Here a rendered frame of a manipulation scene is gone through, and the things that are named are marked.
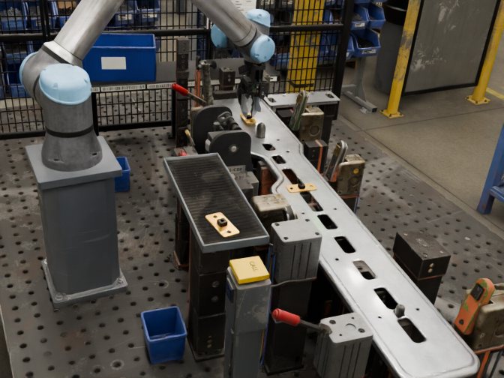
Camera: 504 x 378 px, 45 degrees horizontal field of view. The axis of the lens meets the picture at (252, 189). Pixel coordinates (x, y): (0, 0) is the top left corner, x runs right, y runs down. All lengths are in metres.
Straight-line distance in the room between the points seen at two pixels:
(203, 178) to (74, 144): 0.35
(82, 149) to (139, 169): 0.85
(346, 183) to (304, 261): 0.52
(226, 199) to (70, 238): 0.50
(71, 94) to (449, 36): 3.89
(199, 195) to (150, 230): 0.71
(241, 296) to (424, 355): 0.39
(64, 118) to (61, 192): 0.19
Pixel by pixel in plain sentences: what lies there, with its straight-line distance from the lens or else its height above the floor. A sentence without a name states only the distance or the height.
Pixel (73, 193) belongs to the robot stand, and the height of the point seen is 1.05.
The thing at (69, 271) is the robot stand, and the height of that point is 0.81.
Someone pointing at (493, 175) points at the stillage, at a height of 0.26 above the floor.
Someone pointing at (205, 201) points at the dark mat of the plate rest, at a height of 1.16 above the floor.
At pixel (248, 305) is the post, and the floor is 1.10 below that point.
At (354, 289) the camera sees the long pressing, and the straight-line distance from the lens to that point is 1.38.
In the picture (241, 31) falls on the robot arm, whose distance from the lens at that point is 1.72.
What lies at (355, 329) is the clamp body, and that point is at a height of 1.06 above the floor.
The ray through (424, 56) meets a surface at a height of 0.45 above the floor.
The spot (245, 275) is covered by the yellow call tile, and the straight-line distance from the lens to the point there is 1.12.
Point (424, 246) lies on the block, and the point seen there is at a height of 1.03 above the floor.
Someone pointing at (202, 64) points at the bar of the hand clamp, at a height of 1.21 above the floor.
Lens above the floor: 1.86
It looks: 31 degrees down
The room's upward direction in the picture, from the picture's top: 4 degrees clockwise
